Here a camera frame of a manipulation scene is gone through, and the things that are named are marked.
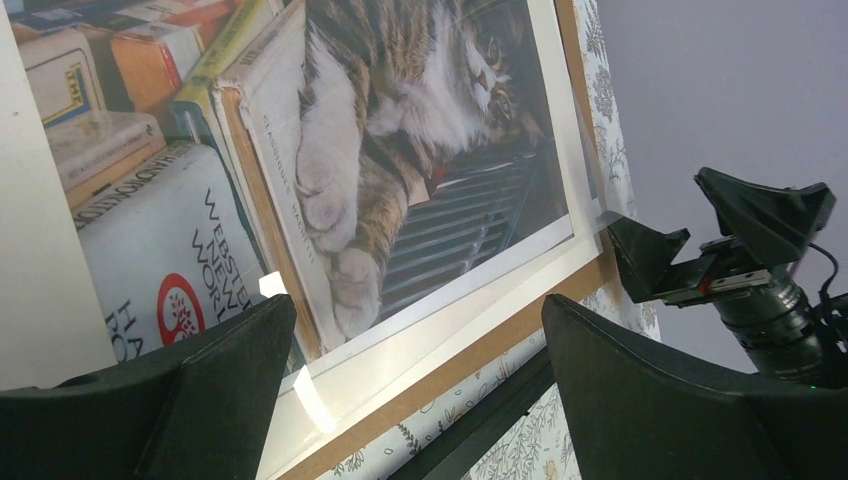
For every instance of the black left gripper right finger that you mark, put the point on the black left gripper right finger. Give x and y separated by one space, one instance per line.
639 409

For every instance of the white mat board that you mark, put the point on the white mat board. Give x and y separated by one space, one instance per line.
52 326

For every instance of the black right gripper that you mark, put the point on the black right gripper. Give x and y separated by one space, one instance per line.
746 279

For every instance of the cat photo print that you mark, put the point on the cat photo print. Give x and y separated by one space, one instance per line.
385 158

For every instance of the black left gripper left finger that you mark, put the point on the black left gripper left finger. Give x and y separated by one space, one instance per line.
197 409

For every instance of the black picture frame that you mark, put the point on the black picture frame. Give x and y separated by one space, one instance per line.
463 444

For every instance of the floral table cloth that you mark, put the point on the floral table cloth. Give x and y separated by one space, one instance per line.
539 445

